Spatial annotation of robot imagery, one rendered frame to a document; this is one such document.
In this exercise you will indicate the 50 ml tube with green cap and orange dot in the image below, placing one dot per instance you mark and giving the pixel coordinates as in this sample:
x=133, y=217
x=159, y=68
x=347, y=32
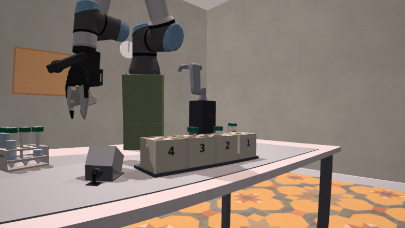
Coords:
x=192, y=131

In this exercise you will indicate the beige bucket adapter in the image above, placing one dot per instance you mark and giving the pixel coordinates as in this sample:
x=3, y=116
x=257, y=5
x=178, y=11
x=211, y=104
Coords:
x=246, y=144
x=225, y=147
x=162, y=153
x=199, y=150

